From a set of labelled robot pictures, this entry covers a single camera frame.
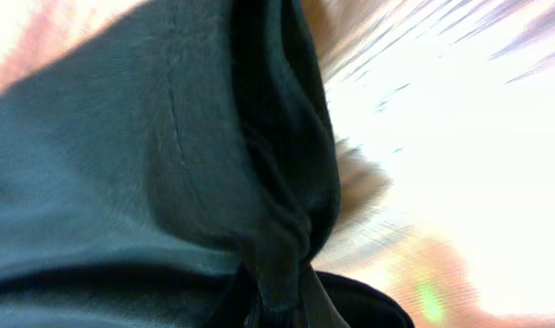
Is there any black t-shirt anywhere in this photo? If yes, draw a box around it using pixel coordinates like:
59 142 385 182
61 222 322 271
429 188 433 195
0 0 340 327

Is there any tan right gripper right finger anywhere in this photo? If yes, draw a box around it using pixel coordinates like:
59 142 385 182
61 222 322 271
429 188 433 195
297 265 415 328

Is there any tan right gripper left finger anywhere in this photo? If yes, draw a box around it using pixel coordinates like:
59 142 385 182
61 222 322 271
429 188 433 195
208 265 262 328

